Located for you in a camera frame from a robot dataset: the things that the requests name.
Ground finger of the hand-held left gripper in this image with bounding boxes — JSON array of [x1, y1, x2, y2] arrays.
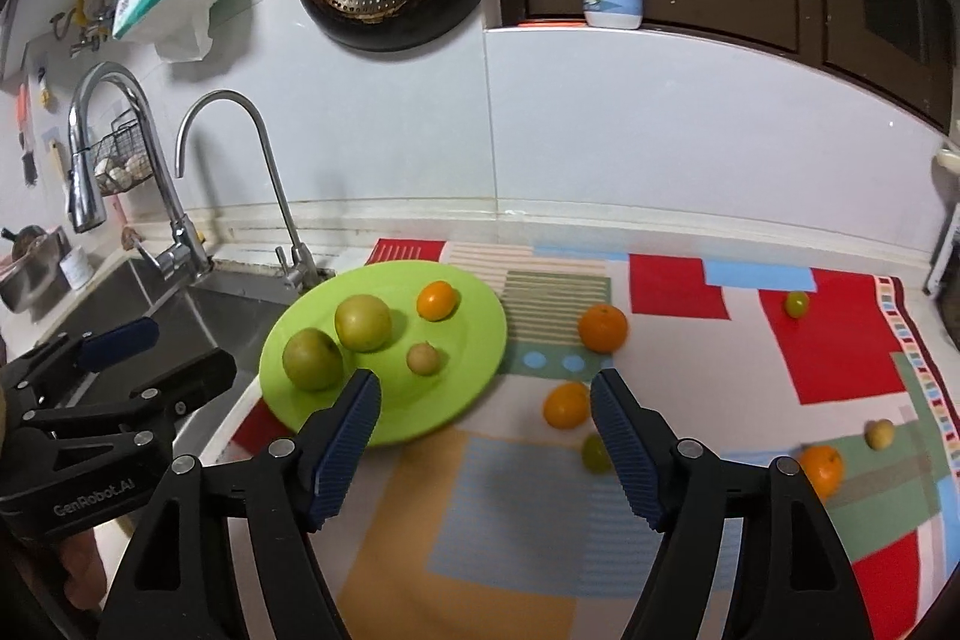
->
[[21, 347, 238, 453], [0, 317, 161, 402]]

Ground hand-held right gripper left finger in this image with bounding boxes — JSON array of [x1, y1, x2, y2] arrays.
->
[[97, 368, 383, 640]]

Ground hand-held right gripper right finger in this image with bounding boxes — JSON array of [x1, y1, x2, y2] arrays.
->
[[590, 368, 875, 640]]

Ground large orange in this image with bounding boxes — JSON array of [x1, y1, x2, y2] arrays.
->
[[577, 304, 629, 354]]

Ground green plastic plate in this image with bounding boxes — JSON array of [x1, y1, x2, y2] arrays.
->
[[259, 261, 509, 447]]

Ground person's left hand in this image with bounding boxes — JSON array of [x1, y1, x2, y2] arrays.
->
[[58, 524, 107, 611]]

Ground stainless steel sink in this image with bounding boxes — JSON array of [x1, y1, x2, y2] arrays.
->
[[0, 256, 335, 468]]

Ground white cup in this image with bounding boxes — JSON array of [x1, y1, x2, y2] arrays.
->
[[58, 250, 92, 290]]

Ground green apple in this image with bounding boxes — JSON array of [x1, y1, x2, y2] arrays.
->
[[334, 294, 393, 354], [282, 328, 344, 392]]

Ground steel pot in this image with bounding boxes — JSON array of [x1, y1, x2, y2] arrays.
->
[[0, 226, 72, 315]]

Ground colourful patchwork mat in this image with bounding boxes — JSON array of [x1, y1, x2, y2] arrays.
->
[[225, 239, 950, 640]]

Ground chrome pull-down faucet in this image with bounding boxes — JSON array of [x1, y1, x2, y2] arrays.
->
[[67, 61, 215, 285]]

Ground slim gooseneck faucet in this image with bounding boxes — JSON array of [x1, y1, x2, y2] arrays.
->
[[175, 90, 320, 294]]

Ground small yellowish orange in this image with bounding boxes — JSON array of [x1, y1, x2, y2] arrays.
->
[[417, 281, 459, 321]]

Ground white appliance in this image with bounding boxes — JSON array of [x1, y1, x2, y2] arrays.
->
[[926, 115, 960, 300]]

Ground black wire basket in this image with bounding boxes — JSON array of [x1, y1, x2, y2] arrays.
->
[[90, 115, 158, 195]]

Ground brass wall hooks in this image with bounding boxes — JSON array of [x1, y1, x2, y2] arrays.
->
[[49, 0, 113, 60]]

